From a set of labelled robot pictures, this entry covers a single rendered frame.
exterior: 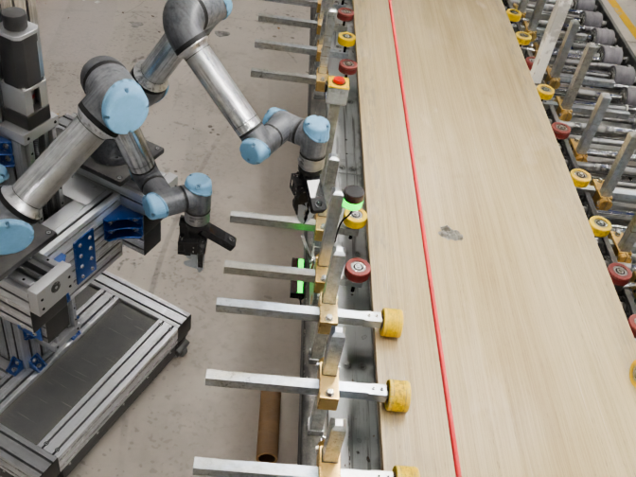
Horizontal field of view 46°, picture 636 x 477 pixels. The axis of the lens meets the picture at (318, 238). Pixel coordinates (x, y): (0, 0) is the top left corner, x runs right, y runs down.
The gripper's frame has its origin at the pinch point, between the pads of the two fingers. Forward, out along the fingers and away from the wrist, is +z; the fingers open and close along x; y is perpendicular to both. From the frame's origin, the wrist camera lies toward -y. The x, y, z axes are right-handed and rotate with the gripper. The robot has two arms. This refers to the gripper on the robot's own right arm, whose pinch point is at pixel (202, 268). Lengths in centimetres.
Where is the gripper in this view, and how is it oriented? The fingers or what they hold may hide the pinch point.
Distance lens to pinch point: 239.0
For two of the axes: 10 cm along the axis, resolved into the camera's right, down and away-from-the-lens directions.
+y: -9.9, -1.1, -0.9
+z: -1.4, 7.3, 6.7
